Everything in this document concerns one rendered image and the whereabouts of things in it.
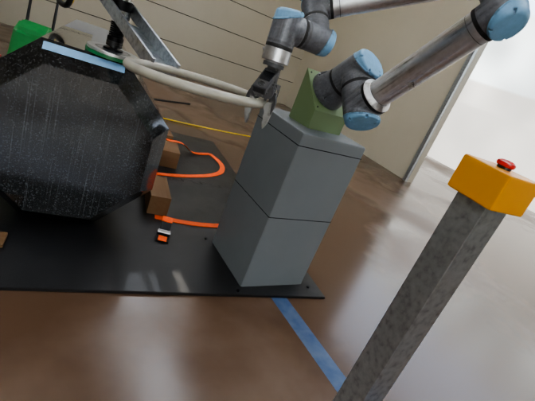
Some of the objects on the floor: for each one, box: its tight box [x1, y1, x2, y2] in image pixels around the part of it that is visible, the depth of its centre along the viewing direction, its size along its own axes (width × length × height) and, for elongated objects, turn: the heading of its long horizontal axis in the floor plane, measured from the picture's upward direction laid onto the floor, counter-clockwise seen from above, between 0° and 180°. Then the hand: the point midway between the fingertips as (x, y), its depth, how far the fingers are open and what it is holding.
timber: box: [144, 176, 172, 216], centre depth 242 cm, size 30×12×12 cm, turn 159°
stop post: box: [333, 154, 535, 401], centre depth 103 cm, size 20×20×109 cm
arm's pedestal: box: [205, 107, 365, 292], centre depth 209 cm, size 50×50×85 cm
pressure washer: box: [7, 0, 59, 54], centre depth 325 cm, size 35×35×87 cm
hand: (254, 122), depth 133 cm, fingers closed on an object, 5 cm apart
